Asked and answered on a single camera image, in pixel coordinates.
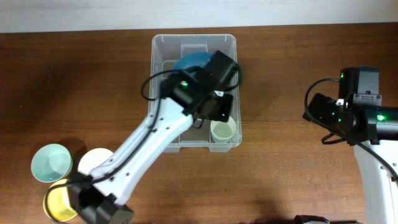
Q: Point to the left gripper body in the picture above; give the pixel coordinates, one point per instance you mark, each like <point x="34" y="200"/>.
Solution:
<point x="223" y="111"/>

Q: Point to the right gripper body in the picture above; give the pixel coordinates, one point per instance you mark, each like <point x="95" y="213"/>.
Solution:
<point x="326" y="111"/>

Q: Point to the cream plastic cup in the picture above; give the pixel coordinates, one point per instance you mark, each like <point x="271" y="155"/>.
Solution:
<point x="222" y="132"/>

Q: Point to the dark blue large bowl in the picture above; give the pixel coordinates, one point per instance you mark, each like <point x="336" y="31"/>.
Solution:
<point x="195" y="59"/>

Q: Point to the clear plastic storage bin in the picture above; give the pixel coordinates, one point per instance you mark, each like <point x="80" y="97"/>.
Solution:
<point x="167" y="49"/>

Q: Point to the mint green plastic cup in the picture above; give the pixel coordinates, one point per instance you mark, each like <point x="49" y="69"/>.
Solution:
<point x="235" y="136"/>

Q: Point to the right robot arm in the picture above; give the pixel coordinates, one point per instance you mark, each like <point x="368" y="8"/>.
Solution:
<point x="358" y="118"/>

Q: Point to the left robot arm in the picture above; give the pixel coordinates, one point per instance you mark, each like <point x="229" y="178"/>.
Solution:
<point x="186" y="95"/>

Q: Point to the white small bowl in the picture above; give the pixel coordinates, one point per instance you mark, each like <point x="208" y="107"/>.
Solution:
<point x="93" y="159"/>

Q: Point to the light teal small bowl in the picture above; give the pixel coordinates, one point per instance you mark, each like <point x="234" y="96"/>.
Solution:
<point x="51" y="163"/>

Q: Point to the yellow small bowl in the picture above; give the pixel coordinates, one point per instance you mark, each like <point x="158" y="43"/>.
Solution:
<point x="59" y="205"/>

